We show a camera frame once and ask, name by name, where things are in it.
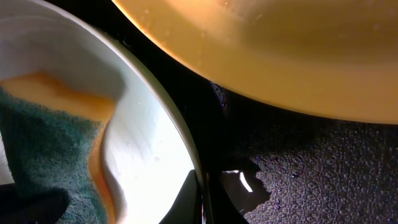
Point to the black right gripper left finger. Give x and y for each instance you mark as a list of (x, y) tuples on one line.
[(44, 208)]

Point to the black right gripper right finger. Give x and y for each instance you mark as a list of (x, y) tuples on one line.
[(187, 207)]

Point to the mint green plate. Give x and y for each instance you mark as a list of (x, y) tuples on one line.
[(147, 150)]

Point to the green yellow sponge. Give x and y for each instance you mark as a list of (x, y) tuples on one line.
[(52, 139)]

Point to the yellow plate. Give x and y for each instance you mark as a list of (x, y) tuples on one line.
[(330, 58)]

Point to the round black tray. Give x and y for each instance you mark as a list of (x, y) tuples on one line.
[(262, 163)]

